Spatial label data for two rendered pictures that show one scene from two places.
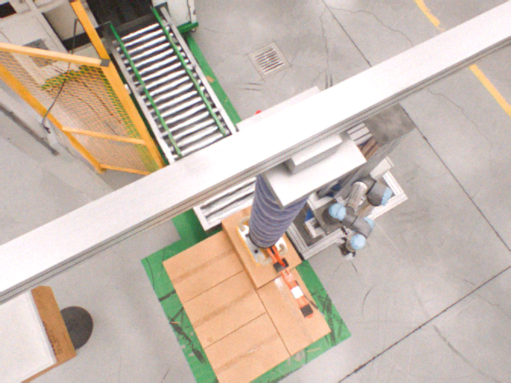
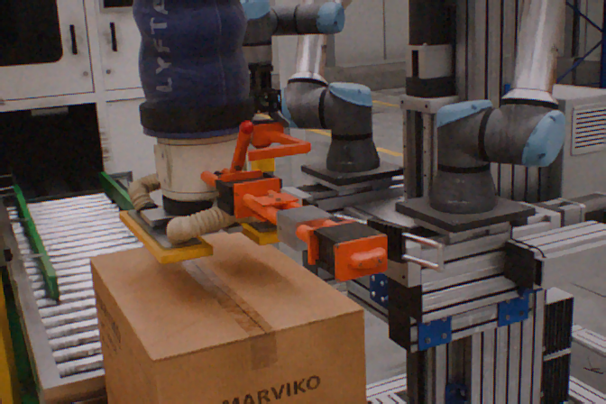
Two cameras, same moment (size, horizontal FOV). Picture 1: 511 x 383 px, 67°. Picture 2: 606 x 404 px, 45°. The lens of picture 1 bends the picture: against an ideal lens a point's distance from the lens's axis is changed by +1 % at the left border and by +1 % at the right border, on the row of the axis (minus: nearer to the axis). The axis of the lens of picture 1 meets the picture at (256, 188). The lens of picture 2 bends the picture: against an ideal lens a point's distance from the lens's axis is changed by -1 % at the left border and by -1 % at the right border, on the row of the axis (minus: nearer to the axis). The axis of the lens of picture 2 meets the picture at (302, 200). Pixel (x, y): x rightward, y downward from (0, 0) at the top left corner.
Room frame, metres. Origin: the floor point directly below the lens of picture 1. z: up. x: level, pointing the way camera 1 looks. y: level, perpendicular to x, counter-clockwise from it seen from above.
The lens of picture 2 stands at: (-0.88, -0.63, 1.50)
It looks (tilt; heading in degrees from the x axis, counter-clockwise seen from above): 15 degrees down; 13
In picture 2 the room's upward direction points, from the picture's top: 3 degrees counter-clockwise
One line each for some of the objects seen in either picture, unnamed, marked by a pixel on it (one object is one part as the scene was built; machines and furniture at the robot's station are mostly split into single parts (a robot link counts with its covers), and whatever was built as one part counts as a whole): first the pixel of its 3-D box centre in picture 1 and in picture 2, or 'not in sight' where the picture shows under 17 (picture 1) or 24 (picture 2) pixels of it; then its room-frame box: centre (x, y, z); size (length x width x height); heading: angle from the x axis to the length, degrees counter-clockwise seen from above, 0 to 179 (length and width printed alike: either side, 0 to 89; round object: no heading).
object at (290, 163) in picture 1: (303, 137); not in sight; (0.50, -0.11, 2.91); 0.16 x 0.16 x 0.10; 38
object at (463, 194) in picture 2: (332, 215); (463, 182); (0.76, -0.62, 1.09); 0.15 x 0.15 x 0.10
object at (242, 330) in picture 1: (245, 295); not in sight; (0.07, -0.05, 0.34); 1.20 x 1.00 x 0.40; 38
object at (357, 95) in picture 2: not in sight; (348, 107); (1.14, -0.30, 1.20); 0.13 x 0.12 x 0.14; 80
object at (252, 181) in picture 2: (280, 265); (249, 193); (0.30, -0.26, 1.18); 0.10 x 0.08 x 0.06; 129
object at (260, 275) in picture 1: (259, 245); (217, 365); (0.49, -0.10, 0.74); 0.60 x 0.40 x 0.40; 38
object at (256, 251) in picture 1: (251, 243); (160, 224); (0.44, -0.03, 1.08); 0.34 x 0.10 x 0.05; 39
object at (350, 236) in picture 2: (306, 310); (346, 249); (0.03, -0.48, 1.18); 0.08 x 0.07 x 0.05; 39
